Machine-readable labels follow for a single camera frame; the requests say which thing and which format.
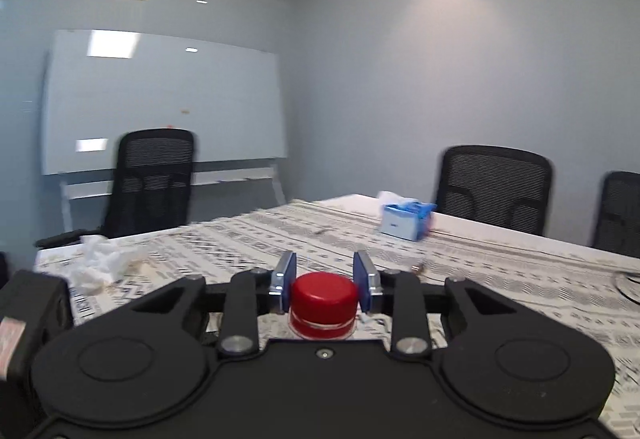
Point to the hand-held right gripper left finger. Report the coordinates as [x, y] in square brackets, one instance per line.
[286, 284]

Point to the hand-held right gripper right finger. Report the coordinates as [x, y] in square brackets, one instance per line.
[362, 284]

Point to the red bottle cap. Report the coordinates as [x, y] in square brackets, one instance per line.
[324, 296]

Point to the small dark screw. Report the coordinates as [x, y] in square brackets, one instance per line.
[320, 231]

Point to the blue tissue pack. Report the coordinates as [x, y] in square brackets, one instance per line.
[402, 219]

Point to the crumpled white tissue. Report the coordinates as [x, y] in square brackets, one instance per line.
[97, 264]

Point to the patterned black white tablecloth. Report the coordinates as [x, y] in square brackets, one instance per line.
[500, 269]

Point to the black mesh office chair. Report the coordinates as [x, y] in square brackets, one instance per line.
[150, 184]
[492, 189]
[620, 214]

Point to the whiteboard on stand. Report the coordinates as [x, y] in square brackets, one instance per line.
[165, 104]

